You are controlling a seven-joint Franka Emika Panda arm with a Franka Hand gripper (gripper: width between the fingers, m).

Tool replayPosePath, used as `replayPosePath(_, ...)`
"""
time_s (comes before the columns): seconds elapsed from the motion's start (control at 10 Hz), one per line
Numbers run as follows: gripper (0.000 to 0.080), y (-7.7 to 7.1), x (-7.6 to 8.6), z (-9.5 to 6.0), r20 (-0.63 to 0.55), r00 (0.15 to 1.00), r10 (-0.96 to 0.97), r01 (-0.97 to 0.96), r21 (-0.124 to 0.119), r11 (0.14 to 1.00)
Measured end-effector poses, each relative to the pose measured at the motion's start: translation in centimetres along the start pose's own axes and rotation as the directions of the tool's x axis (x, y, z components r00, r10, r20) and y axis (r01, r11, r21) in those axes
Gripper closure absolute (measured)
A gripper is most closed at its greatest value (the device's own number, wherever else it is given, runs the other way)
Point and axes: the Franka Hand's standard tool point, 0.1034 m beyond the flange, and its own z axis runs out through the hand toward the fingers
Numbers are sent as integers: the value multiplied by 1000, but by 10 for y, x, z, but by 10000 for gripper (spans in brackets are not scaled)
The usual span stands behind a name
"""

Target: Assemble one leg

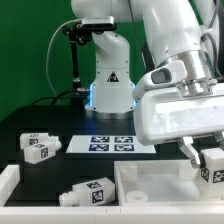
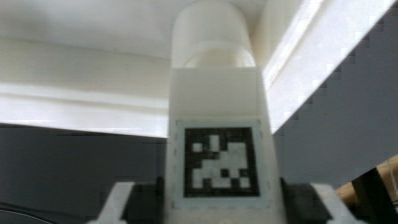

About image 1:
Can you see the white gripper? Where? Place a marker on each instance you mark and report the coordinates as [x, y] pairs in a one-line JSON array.
[[164, 115]]

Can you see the white square tabletop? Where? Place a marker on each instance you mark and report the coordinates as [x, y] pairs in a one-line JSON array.
[[164, 183]]

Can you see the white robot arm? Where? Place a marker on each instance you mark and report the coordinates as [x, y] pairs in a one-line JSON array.
[[177, 30]]

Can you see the white tag sheet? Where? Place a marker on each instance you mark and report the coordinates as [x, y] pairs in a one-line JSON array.
[[99, 144]]

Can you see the white U-shaped fence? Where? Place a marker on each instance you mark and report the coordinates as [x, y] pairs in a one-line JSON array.
[[113, 215]]

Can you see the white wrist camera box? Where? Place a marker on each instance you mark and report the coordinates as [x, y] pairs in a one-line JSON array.
[[168, 75]]

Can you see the silver rear camera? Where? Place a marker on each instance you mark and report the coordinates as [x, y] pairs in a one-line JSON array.
[[96, 24]]

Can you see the black camera stand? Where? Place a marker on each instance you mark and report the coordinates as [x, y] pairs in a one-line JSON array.
[[77, 37]]

